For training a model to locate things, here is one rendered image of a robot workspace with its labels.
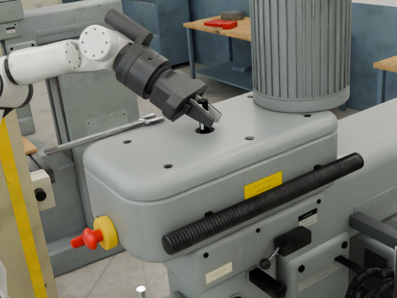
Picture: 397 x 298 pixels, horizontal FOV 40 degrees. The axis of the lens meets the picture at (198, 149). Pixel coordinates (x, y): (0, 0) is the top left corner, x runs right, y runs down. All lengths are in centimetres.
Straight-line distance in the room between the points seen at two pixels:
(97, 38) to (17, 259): 209
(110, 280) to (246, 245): 290
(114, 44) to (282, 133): 35
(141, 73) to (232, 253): 37
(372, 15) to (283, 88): 511
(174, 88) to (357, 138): 49
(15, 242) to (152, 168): 210
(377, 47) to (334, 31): 511
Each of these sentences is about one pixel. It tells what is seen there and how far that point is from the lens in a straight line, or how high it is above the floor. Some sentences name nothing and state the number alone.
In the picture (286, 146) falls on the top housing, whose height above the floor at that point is 187.
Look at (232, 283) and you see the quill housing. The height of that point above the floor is 160.
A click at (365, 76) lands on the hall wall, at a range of 637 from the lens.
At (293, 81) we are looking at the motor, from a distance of 108.
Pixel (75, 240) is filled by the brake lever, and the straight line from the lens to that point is 110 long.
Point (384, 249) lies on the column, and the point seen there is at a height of 152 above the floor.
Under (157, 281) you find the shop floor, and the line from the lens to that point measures 381.
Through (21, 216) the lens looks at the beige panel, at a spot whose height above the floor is 94.
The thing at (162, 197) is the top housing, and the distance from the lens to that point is 88.
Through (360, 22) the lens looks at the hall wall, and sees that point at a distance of 629.
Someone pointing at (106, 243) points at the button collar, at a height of 175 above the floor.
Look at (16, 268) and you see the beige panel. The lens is 304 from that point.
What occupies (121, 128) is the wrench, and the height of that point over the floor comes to 190.
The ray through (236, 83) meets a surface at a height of 23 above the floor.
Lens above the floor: 228
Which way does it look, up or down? 24 degrees down
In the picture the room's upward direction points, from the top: 5 degrees counter-clockwise
